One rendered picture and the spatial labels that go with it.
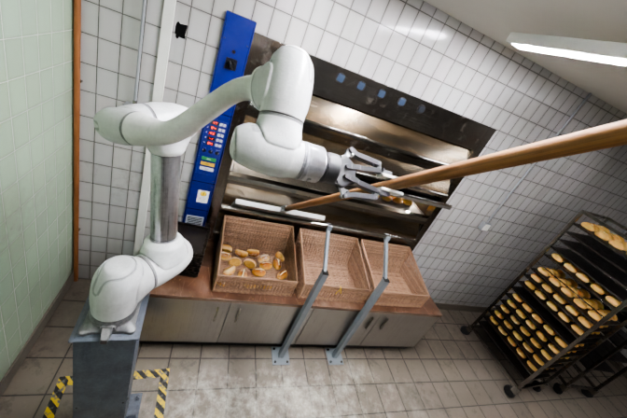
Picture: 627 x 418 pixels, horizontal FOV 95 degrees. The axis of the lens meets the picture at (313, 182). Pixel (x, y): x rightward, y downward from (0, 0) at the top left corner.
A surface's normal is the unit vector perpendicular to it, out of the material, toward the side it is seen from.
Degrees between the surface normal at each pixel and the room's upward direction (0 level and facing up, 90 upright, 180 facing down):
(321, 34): 90
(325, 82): 90
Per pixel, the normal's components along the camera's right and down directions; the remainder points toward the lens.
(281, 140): 0.38, -0.04
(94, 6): 0.19, 0.51
